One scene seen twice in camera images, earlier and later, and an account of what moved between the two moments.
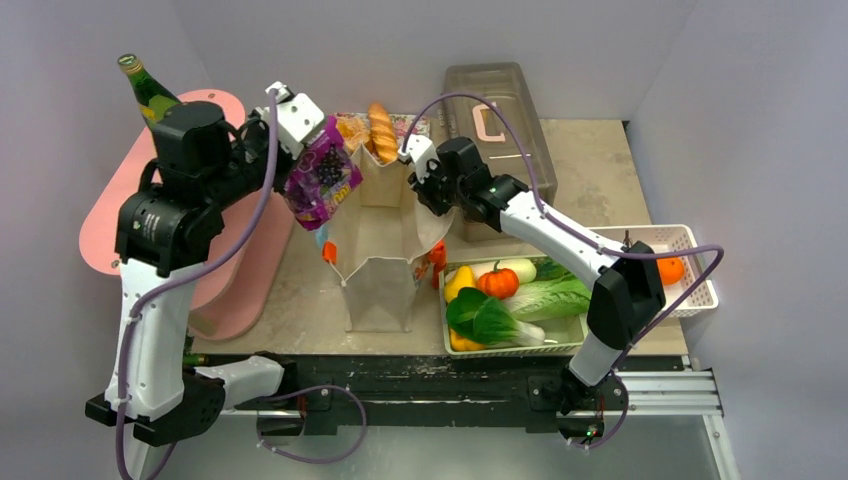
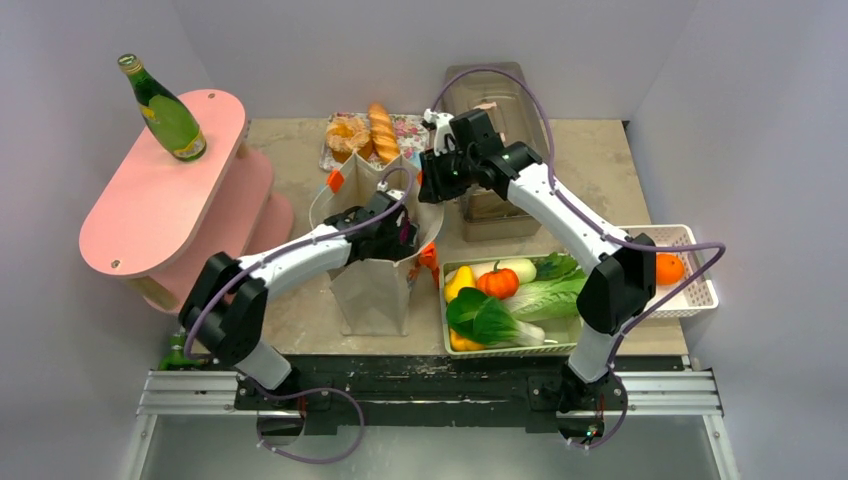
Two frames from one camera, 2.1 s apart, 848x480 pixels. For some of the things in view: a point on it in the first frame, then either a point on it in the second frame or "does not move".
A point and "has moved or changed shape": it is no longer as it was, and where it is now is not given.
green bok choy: x=491 y=321 does not move
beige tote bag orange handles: x=382 y=245 has moved or changed shape
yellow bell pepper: x=463 y=277 does not move
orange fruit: x=671 y=269 does not move
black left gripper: x=286 y=164 to x=398 y=251
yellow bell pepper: x=459 y=343 does not move
